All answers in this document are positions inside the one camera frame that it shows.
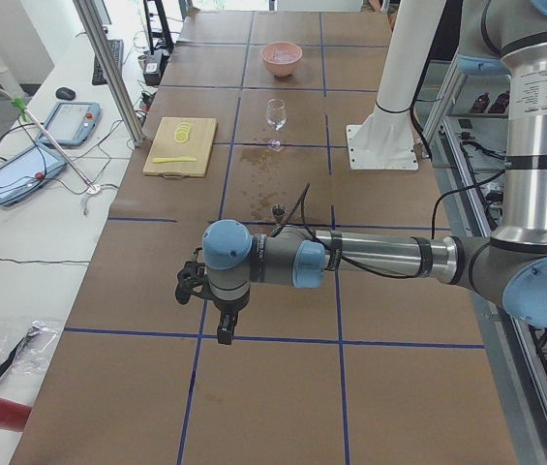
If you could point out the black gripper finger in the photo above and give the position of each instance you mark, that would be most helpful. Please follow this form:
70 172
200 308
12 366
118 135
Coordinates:
226 328

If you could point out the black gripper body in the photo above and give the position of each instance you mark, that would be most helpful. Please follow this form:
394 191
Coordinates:
227 306

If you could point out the steel jigger cup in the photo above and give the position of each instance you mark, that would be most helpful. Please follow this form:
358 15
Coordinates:
279 212

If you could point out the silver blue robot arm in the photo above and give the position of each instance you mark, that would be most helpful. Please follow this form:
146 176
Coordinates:
305 78

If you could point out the clear wine glass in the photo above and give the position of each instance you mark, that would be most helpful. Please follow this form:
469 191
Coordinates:
276 117

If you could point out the pink bowl of ice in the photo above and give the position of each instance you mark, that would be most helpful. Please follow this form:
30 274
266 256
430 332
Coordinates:
281 59

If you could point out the yellow plastic knife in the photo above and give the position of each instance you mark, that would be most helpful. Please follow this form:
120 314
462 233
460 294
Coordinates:
179 159

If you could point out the bamboo cutting board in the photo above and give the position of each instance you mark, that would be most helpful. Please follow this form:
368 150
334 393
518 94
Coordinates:
199 145

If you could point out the yellow lemon slices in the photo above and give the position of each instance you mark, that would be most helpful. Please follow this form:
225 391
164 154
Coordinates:
182 132

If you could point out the clear plastic bag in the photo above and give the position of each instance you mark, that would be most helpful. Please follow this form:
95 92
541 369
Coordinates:
26 347

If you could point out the near blue teach pendant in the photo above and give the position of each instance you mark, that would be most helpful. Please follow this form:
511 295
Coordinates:
27 172

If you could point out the blue teach pendant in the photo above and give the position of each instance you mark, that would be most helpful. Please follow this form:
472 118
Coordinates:
27 172
72 123

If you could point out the far blue teach pendant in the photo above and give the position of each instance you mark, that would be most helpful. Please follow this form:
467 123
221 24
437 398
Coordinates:
72 123

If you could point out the black computer mouse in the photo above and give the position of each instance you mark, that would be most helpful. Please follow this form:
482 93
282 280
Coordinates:
65 93

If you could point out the metal rod with green clip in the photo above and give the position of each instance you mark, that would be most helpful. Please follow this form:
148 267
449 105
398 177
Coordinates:
92 188

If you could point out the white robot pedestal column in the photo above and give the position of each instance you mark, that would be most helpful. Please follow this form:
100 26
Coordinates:
384 141

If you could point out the aluminium frame post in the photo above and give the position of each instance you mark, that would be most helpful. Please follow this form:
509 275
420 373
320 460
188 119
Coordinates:
93 27

